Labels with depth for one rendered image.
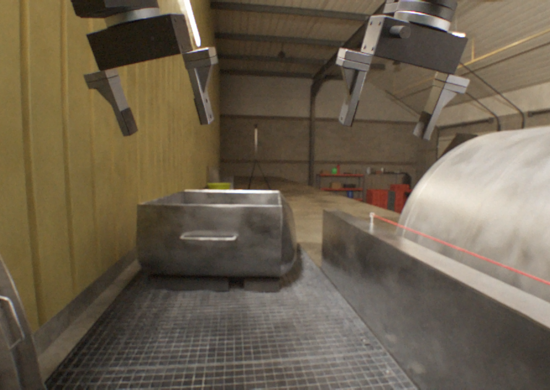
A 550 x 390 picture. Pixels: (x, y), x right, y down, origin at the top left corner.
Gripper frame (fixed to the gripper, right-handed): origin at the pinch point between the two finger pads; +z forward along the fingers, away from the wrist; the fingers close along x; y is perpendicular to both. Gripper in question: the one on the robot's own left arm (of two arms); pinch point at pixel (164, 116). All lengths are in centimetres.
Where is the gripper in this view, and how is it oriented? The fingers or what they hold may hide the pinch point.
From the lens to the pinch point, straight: 51.0
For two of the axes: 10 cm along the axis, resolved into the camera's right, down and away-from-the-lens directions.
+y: 1.1, -4.9, 8.6
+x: -9.8, 0.9, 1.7
